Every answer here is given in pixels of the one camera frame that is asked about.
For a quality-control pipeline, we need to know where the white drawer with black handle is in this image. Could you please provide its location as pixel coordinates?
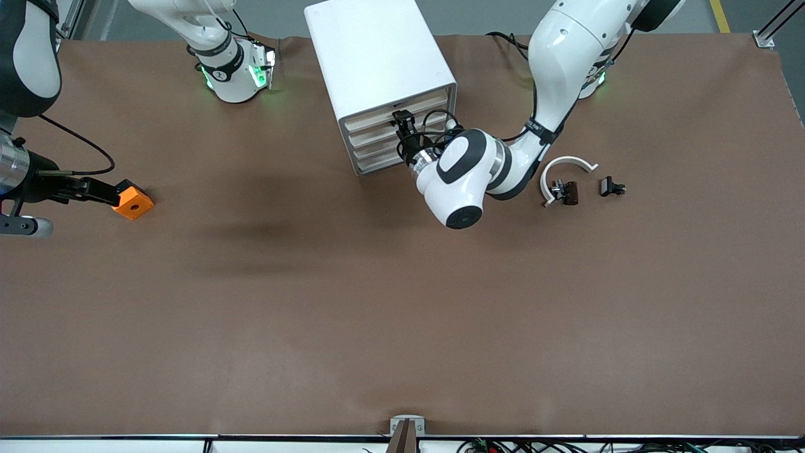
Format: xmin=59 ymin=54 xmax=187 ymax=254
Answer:
xmin=343 ymin=89 xmax=450 ymax=133

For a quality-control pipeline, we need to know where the white plain cabinet drawer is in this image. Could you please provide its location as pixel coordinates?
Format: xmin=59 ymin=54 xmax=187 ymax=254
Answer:
xmin=347 ymin=103 xmax=451 ymax=150
xmin=350 ymin=120 xmax=450 ymax=164
xmin=354 ymin=148 xmax=413 ymax=177

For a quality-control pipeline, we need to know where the white drawer cabinet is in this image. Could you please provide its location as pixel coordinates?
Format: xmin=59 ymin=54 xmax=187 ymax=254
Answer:
xmin=304 ymin=0 xmax=458 ymax=177

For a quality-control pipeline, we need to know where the orange and black box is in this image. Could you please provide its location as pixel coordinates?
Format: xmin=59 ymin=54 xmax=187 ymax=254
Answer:
xmin=113 ymin=179 xmax=155 ymax=221

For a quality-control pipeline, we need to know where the brown block with metal clip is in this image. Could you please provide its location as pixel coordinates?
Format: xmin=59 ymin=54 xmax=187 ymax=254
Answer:
xmin=550 ymin=179 xmax=579 ymax=206

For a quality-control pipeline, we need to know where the brown table mat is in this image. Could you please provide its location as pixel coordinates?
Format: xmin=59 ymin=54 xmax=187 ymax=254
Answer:
xmin=0 ymin=33 xmax=805 ymax=438

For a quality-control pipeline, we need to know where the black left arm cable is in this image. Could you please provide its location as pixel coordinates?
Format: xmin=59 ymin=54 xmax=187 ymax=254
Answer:
xmin=395 ymin=108 xmax=469 ymax=165

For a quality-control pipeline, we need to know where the black base cable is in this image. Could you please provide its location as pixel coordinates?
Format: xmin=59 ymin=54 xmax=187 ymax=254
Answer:
xmin=486 ymin=30 xmax=534 ymax=64

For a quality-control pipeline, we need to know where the white curved ring piece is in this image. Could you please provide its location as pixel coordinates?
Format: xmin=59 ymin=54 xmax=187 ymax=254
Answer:
xmin=540 ymin=155 xmax=599 ymax=208

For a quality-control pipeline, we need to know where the aluminium frame profile with foot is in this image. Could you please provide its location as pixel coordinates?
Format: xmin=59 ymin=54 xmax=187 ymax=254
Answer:
xmin=53 ymin=0 xmax=86 ymax=42

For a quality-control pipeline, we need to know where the white table edge rail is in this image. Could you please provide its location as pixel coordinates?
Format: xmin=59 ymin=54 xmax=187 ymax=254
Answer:
xmin=0 ymin=434 xmax=805 ymax=453

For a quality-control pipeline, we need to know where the grey metal bracket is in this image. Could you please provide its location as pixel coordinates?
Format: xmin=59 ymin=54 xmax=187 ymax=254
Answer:
xmin=390 ymin=415 xmax=426 ymax=436

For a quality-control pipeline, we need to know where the tangled black cable bundle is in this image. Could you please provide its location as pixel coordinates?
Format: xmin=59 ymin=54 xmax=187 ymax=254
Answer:
xmin=459 ymin=438 xmax=805 ymax=453

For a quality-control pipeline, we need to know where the thin aluminium frame profile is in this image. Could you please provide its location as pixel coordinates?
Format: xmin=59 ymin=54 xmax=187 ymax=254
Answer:
xmin=755 ymin=0 xmax=805 ymax=50

